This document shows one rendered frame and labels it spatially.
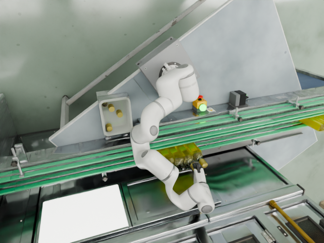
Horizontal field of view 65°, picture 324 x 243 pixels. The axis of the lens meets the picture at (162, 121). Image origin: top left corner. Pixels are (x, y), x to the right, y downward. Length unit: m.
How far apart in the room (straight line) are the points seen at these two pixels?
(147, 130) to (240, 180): 0.81
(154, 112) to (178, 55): 0.50
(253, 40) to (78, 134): 1.24
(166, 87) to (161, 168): 0.33
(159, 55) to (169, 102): 0.40
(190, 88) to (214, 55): 0.55
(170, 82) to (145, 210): 0.67
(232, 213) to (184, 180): 0.33
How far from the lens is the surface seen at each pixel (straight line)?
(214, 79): 1.71
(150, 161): 1.01
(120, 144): 1.52
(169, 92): 1.07
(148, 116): 1.00
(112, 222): 1.33
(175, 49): 1.42
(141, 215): 1.34
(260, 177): 1.67
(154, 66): 1.40
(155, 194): 1.44
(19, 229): 1.52
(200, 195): 1.13
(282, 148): 2.39
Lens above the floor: 2.16
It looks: 58 degrees down
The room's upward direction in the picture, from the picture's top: 143 degrees clockwise
